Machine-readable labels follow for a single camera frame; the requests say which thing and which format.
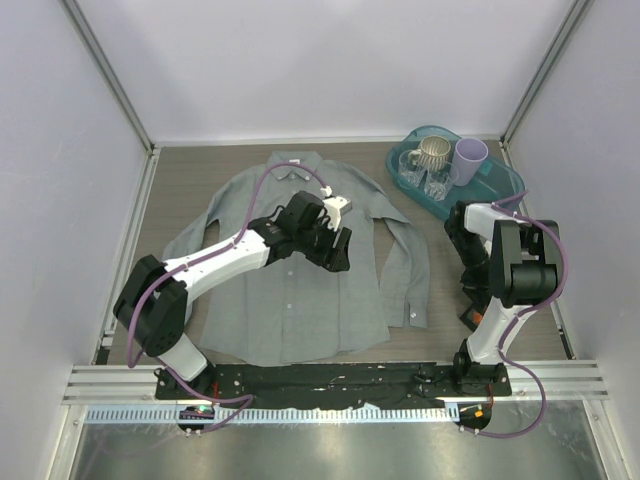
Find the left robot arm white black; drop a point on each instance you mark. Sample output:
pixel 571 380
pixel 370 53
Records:
pixel 153 303

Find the purple plastic cup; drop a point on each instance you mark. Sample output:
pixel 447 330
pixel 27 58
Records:
pixel 468 156

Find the clear glass mug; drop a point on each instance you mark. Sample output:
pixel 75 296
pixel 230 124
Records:
pixel 410 167

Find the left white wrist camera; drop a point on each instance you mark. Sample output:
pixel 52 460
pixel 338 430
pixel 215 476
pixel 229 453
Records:
pixel 336 208

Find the grey button-up shirt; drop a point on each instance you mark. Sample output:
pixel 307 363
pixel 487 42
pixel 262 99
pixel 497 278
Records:
pixel 293 311

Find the clear drinking glass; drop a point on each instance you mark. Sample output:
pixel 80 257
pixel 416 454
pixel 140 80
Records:
pixel 439 183

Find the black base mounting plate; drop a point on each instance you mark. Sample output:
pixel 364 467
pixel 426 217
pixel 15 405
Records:
pixel 338 386

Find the small black square frame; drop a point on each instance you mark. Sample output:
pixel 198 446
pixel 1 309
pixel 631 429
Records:
pixel 467 318

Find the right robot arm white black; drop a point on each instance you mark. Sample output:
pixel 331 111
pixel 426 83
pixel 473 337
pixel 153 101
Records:
pixel 513 267

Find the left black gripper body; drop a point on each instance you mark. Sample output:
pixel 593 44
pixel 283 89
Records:
pixel 316 244

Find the white slotted cable duct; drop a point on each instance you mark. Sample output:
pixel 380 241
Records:
pixel 183 414

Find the ribbed metallic mug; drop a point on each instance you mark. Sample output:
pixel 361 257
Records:
pixel 434 152

